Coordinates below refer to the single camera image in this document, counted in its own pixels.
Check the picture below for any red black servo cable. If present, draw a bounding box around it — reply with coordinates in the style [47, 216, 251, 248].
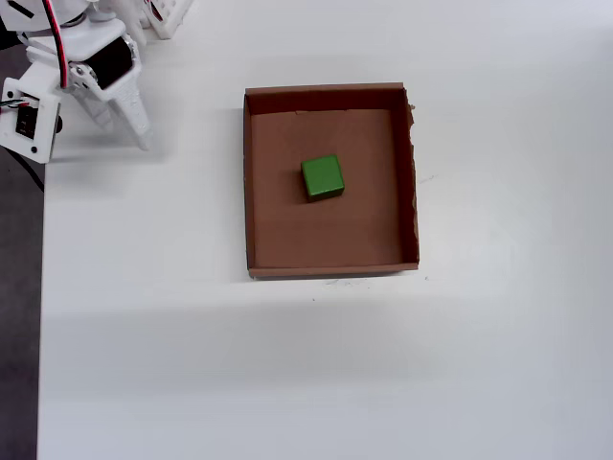
[41, 0, 71, 90]

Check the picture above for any green cube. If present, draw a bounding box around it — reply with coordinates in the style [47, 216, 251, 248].
[300, 153, 347, 203]

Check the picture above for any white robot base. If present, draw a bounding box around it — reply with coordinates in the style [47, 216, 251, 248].
[141, 0, 196, 40]

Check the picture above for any brown cardboard box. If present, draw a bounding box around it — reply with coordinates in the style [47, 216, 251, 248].
[242, 80, 421, 281]

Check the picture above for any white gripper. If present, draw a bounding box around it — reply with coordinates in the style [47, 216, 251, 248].
[26, 20, 155, 153]

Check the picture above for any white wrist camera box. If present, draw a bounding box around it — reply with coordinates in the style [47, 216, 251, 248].
[0, 75, 63, 166]

